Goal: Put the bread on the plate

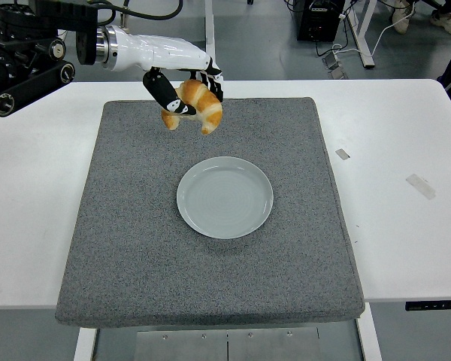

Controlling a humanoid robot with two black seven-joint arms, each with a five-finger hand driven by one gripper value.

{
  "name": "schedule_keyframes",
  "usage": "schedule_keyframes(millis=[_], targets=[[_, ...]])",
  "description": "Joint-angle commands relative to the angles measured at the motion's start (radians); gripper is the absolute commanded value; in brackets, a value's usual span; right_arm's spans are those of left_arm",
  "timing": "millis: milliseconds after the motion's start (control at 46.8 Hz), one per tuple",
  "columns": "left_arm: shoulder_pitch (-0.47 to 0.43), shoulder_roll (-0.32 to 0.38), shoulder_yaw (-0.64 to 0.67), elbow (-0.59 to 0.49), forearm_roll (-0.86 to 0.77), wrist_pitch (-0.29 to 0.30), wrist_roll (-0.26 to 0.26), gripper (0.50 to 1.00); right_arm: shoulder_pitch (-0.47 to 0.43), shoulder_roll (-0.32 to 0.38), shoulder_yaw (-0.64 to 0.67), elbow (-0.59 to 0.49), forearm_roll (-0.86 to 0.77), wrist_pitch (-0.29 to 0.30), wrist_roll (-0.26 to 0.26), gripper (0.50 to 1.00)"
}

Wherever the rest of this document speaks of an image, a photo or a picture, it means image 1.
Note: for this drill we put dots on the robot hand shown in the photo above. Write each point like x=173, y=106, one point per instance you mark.
x=161, y=50

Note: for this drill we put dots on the black equipment box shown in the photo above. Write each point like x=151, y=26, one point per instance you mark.
x=317, y=22

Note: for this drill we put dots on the small clear tape piece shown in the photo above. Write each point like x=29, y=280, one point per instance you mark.
x=342, y=154

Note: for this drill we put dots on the white table support leg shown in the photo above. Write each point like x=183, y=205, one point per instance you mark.
x=370, y=340
x=84, y=344

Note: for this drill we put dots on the golden croissant bread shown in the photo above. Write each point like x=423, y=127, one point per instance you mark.
x=206, y=109

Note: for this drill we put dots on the white straight table leg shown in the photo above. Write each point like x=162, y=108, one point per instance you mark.
x=210, y=26

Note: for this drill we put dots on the grey felt mat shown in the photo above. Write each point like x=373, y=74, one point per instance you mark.
x=210, y=278

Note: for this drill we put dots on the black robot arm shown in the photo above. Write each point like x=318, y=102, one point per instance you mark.
x=19, y=56

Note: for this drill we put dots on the white angled table leg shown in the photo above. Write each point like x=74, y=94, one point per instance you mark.
x=364, y=45

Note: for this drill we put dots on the black table control panel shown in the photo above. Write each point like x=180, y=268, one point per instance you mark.
x=436, y=305

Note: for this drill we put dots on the person's beige shoe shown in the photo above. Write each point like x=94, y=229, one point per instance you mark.
x=402, y=17
x=449, y=23

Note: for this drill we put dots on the large clear tape piece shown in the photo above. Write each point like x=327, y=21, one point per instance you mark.
x=421, y=187

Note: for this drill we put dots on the grey metal plate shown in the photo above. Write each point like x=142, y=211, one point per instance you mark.
x=180, y=346

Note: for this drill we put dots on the round grey plate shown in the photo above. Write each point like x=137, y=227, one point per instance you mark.
x=225, y=197

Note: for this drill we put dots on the grey foot pedal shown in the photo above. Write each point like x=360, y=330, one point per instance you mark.
x=339, y=74
x=332, y=61

